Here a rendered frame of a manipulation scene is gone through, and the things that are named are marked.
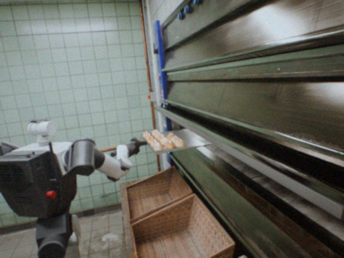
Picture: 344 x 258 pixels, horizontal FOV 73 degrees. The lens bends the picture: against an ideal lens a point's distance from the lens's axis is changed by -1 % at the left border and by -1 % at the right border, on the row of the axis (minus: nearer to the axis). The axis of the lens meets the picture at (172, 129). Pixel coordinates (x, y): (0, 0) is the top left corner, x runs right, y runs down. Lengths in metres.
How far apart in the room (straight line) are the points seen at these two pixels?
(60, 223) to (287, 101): 1.07
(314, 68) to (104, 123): 2.60
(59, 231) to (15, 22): 2.42
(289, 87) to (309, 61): 0.12
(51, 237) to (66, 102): 2.02
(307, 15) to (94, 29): 2.57
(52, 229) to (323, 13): 1.25
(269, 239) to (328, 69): 0.66
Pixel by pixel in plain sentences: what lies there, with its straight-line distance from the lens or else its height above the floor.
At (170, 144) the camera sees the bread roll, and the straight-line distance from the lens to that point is 1.59.
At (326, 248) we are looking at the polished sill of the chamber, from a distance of 0.82.
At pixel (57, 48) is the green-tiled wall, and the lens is 3.05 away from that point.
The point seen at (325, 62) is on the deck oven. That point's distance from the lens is 0.69.
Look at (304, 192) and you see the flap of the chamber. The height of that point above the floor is 1.41.
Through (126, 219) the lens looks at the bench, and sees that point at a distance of 2.06.
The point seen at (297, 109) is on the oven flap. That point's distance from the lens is 0.76.
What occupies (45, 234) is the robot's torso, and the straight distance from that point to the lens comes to 1.27.
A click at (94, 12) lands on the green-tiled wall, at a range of 3.08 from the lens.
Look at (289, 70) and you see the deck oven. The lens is 0.78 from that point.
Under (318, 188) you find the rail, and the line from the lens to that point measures 0.54.
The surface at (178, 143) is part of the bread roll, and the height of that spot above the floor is 1.22.
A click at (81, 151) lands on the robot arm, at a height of 1.38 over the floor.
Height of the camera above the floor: 1.66
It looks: 12 degrees down
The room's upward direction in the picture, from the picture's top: 6 degrees counter-clockwise
